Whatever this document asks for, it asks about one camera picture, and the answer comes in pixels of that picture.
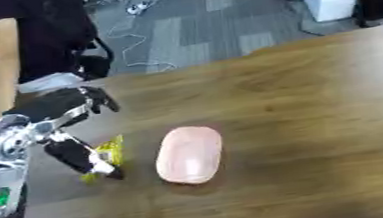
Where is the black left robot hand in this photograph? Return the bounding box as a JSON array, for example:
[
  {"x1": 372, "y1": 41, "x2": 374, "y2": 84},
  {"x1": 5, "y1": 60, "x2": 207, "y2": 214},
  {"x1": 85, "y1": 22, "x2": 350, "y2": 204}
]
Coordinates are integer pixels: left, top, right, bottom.
[{"x1": 0, "y1": 82, "x2": 130, "y2": 192}]

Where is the pink oval soap bar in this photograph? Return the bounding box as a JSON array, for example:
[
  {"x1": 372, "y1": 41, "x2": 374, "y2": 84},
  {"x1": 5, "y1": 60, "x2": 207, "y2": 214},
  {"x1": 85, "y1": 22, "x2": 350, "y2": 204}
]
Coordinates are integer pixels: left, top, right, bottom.
[{"x1": 151, "y1": 122, "x2": 229, "y2": 189}]

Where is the white cable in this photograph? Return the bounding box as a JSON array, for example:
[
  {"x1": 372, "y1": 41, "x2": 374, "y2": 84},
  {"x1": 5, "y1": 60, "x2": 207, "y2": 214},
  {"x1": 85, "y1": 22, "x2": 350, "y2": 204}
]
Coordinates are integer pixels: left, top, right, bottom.
[{"x1": 98, "y1": 0, "x2": 180, "y2": 77}]

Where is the person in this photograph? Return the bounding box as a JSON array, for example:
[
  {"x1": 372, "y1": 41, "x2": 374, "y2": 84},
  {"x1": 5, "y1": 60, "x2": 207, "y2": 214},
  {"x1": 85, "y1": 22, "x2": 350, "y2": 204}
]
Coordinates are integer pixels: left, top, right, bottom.
[{"x1": 0, "y1": 0, "x2": 109, "y2": 124}]

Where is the white power strip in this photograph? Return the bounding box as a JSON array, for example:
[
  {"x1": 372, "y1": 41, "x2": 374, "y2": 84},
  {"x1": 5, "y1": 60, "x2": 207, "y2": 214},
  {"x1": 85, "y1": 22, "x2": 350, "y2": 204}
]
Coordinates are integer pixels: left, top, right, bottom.
[{"x1": 123, "y1": 0, "x2": 156, "y2": 17}]

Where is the yellow crinkled wrapper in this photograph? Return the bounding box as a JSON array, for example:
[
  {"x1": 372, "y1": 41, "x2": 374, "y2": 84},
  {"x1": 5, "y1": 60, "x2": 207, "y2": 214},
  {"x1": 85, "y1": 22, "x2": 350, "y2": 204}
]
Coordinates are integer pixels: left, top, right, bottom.
[{"x1": 75, "y1": 134, "x2": 130, "y2": 185}]

